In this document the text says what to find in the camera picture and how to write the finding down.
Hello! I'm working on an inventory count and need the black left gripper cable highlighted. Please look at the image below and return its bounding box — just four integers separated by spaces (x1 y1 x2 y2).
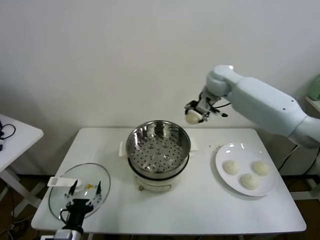
59 209 70 225

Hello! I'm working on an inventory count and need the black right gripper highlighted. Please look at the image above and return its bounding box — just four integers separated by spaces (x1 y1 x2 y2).
184 93 214 124

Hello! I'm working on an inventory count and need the white side table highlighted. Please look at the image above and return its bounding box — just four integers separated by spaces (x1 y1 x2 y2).
0 113 45 218

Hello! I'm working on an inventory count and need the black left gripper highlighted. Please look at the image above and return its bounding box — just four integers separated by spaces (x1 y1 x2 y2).
59 180 103 230

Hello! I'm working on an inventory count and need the black power cable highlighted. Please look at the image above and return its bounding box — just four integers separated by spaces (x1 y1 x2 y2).
277 144 320 176

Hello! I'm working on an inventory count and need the black cable with plugs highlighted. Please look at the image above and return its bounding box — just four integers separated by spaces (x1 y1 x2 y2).
0 119 17 152

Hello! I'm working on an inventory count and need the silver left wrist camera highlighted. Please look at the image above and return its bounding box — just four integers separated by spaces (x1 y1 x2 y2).
41 229 73 240

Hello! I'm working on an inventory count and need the round glass pot lid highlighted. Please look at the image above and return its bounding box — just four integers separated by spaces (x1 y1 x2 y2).
48 162 112 223

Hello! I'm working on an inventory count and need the white steamed baozi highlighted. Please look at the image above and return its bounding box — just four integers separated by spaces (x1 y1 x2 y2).
184 109 202 125
252 160 271 176
222 159 240 175
239 173 260 190

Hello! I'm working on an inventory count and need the white electric cooking pot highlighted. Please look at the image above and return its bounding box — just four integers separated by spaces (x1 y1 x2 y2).
118 136 200 193

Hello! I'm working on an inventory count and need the white metal frame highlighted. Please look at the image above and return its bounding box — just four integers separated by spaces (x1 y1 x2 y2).
282 174 320 201

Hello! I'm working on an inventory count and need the pale green appliance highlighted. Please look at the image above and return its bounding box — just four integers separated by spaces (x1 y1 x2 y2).
306 74 320 101

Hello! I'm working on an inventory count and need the floor cable bundle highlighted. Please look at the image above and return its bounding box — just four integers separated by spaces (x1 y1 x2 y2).
7 184 30 240

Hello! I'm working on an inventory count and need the white round plate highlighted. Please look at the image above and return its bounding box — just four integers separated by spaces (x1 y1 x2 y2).
214 142 278 198

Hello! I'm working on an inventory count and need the steel steamer basket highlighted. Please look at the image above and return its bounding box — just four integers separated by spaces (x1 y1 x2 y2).
125 120 192 181

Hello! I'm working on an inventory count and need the white lid handle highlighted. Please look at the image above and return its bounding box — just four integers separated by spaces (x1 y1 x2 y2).
47 176 85 193

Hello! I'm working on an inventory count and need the white shelf board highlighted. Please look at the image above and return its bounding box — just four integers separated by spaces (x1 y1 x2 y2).
304 96 320 112

